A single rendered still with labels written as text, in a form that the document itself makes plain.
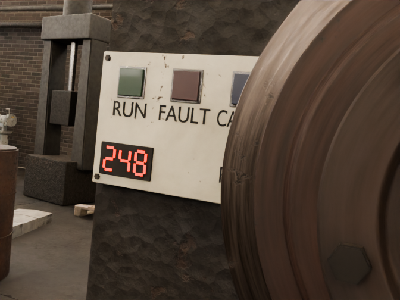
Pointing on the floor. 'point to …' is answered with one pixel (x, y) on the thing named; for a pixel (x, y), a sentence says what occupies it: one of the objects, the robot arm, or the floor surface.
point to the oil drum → (7, 203)
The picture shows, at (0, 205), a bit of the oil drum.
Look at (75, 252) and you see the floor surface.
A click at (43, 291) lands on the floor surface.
